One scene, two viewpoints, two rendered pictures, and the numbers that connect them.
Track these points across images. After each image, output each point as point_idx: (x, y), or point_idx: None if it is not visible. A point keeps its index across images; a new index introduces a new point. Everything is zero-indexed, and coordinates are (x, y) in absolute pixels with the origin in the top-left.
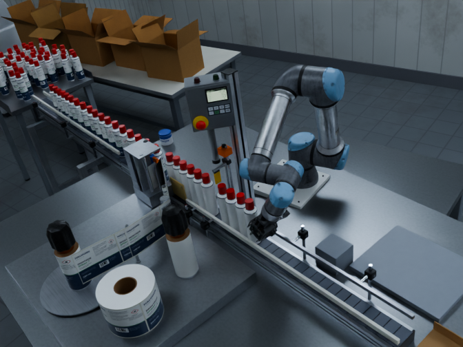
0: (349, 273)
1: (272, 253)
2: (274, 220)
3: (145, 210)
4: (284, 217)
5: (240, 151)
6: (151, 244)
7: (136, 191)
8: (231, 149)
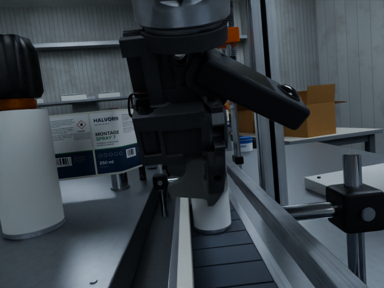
0: None
1: (223, 266)
2: (155, 15)
3: (138, 169)
4: (270, 104)
5: (254, 36)
6: (62, 178)
7: None
8: (238, 31)
